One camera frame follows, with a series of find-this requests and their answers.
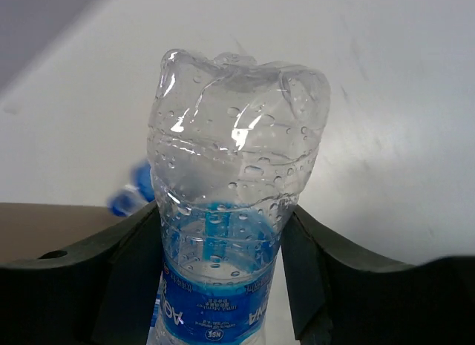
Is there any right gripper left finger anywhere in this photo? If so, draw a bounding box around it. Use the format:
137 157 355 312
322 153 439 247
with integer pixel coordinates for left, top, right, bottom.
1 203 162 344

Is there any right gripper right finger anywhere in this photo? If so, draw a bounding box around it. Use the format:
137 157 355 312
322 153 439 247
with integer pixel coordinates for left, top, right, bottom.
281 208 474 344

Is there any blue label bottle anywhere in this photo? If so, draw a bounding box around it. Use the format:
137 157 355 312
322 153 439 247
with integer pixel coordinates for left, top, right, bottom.
147 49 331 344
108 160 155 217

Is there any brown cylindrical bin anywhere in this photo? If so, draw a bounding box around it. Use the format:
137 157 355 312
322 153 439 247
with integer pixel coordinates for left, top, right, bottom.
0 203 122 263

